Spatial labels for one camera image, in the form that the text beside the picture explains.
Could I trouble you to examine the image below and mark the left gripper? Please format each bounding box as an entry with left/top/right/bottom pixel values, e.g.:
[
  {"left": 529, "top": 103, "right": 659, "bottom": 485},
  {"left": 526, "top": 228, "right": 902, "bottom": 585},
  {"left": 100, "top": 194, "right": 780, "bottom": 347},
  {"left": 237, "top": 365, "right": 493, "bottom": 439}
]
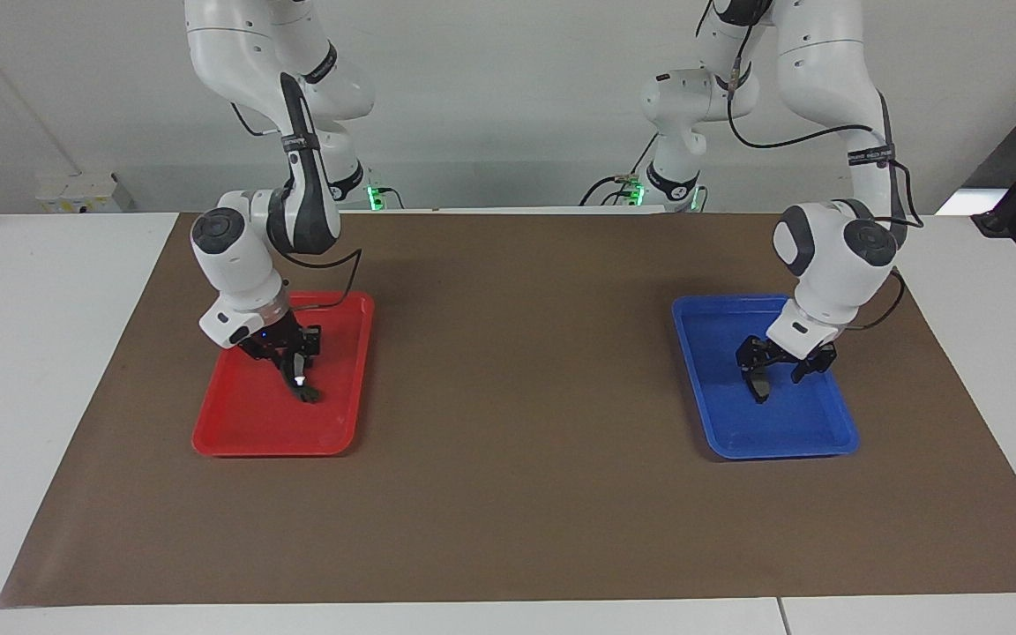
[{"left": 735, "top": 334, "right": 838, "bottom": 405}]

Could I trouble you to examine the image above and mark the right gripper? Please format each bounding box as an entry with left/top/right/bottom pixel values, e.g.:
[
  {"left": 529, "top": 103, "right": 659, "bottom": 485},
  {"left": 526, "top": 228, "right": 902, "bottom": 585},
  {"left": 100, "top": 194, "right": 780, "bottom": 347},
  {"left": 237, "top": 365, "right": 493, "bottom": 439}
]
[{"left": 238, "top": 317, "right": 325, "bottom": 390}]

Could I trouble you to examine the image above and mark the blue plastic tray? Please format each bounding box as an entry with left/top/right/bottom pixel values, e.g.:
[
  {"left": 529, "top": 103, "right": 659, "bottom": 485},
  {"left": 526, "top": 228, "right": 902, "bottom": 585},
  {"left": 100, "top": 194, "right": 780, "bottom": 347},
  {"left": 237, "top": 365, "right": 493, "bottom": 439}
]
[{"left": 671, "top": 295, "right": 860, "bottom": 460}]

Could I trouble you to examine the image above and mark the red plastic tray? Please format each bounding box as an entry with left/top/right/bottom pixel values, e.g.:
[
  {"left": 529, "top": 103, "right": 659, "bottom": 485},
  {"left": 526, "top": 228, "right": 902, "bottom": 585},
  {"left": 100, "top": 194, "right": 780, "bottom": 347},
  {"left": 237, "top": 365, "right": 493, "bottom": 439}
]
[{"left": 191, "top": 291, "right": 376, "bottom": 458}]

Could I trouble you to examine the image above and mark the black cable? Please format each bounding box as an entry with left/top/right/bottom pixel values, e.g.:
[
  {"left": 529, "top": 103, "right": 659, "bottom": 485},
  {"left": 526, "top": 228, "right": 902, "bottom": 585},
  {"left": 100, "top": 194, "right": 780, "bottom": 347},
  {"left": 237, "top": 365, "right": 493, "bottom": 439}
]
[
  {"left": 579, "top": 132, "right": 661, "bottom": 209},
  {"left": 698, "top": 0, "right": 925, "bottom": 230},
  {"left": 229, "top": 101, "right": 285, "bottom": 140},
  {"left": 282, "top": 248, "right": 364, "bottom": 311},
  {"left": 850, "top": 268, "right": 908, "bottom": 332}
]

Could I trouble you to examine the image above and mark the white wall socket box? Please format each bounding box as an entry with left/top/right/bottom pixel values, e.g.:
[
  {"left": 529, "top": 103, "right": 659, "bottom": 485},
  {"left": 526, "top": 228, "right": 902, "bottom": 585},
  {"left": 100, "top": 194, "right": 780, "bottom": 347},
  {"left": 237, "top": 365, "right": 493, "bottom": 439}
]
[{"left": 35, "top": 172, "right": 135, "bottom": 214}]

